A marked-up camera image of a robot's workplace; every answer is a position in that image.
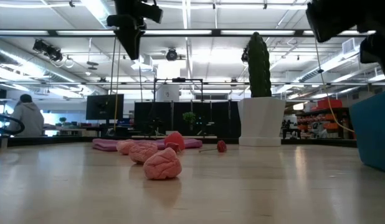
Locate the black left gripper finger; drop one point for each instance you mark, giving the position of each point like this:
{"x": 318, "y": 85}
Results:
{"x": 130, "y": 40}

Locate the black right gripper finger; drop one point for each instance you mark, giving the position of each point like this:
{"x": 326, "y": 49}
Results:
{"x": 379, "y": 53}

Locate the pink wrinkled toy piece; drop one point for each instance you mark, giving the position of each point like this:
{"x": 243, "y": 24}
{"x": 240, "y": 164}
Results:
{"x": 142, "y": 152}
{"x": 124, "y": 147}
{"x": 162, "y": 165}

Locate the red toy tomato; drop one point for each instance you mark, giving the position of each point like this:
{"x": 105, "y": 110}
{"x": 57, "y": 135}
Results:
{"x": 175, "y": 139}

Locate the dark red toy radish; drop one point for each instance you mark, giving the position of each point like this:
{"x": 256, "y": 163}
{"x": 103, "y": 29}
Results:
{"x": 221, "y": 146}

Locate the teal tupperware container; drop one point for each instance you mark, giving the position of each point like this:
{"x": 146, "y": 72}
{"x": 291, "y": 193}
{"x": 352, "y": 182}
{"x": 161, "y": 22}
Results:
{"x": 373, "y": 130}

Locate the round black ceiling device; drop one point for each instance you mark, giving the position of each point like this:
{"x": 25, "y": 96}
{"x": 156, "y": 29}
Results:
{"x": 171, "y": 54}

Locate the white cylindrical tank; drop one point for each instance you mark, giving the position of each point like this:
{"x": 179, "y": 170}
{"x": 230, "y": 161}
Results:
{"x": 167, "y": 92}

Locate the black background monitor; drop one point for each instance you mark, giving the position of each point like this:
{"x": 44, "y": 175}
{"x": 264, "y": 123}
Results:
{"x": 103, "y": 107}

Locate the black ceiling spotlight cluster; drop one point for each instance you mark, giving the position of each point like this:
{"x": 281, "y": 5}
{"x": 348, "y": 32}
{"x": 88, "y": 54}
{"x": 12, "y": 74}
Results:
{"x": 49, "y": 51}

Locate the shelf with orange boxes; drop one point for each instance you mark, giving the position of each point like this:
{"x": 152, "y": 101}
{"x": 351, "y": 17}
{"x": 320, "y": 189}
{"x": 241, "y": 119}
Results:
{"x": 329, "y": 118}

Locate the green cactus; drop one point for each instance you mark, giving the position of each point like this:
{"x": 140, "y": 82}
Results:
{"x": 259, "y": 68}

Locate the small green background plant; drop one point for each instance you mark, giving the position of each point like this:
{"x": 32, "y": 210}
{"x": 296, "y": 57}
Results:
{"x": 189, "y": 117}

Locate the purple flat container lid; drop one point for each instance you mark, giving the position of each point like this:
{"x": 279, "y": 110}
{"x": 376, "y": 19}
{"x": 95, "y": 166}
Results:
{"x": 105, "y": 144}

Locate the black partition panels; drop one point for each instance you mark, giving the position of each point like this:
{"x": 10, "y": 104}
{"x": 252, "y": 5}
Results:
{"x": 217, "y": 118}

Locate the white hexagonal plant pot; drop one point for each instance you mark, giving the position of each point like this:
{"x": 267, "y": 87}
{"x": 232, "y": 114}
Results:
{"x": 261, "y": 121}

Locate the person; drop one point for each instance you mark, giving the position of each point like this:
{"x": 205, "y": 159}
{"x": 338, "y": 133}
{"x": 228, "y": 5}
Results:
{"x": 27, "y": 118}

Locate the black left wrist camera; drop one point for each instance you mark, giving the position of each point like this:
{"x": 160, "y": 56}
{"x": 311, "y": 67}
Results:
{"x": 152, "y": 12}

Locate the black background gantry frame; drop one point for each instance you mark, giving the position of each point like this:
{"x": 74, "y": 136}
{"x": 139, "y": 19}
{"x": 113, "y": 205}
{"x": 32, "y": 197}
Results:
{"x": 178, "y": 79}

